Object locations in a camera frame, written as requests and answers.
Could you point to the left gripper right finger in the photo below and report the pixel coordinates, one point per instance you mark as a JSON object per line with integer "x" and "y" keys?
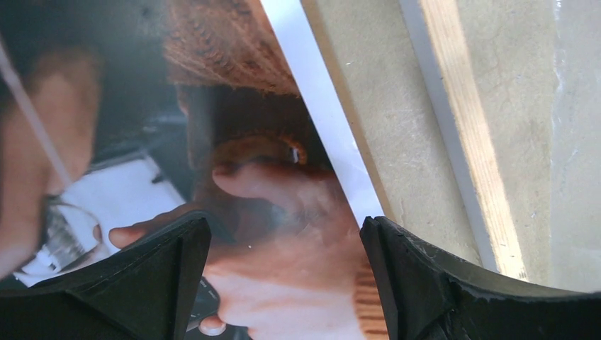
{"x": 429, "y": 293}

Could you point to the clear acrylic sheet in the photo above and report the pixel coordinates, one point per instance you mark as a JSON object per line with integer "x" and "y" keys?
{"x": 537, "y": 68}

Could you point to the wooden picture frame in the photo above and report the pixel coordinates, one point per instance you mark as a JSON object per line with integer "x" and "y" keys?
{"x": 440, "y": 46}

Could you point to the glossy photo print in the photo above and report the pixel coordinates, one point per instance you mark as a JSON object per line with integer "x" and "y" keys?
{"x": 120, "y": 117}

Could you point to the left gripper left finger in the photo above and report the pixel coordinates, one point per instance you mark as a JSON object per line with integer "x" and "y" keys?
{"x": 145, "y": 291}

